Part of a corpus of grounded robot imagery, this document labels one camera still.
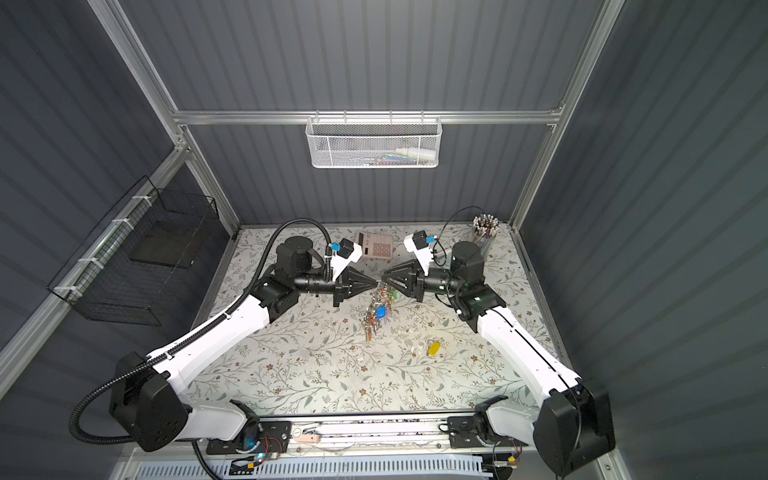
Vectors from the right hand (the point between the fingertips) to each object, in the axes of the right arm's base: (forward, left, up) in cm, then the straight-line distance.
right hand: (389, 280), depth 69 cm
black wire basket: (+3, +63, +1) cm, 64 cm away
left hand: (0, +3, -1) cm, 3 cm away
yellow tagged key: (-4, -13, -30) cm, 33 cm away
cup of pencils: (+29, -31, -13) cm, 44 cm away
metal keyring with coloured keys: (-5, +3, -5) cm, 8 cm away
